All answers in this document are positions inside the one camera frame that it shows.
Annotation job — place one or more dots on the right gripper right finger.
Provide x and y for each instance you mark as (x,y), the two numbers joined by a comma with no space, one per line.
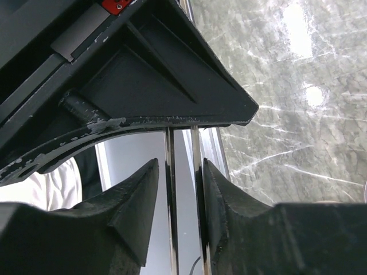
(247,236)

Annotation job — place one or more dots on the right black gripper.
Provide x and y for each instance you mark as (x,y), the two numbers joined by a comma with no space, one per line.
(52,53)

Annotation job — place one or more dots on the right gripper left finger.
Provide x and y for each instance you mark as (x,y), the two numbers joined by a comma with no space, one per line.
(107,234)

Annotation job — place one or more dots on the metal tongs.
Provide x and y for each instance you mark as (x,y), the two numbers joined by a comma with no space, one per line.
(188,231)

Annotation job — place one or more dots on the aluminium rail frame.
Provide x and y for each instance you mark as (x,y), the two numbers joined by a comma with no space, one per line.
(160,76)

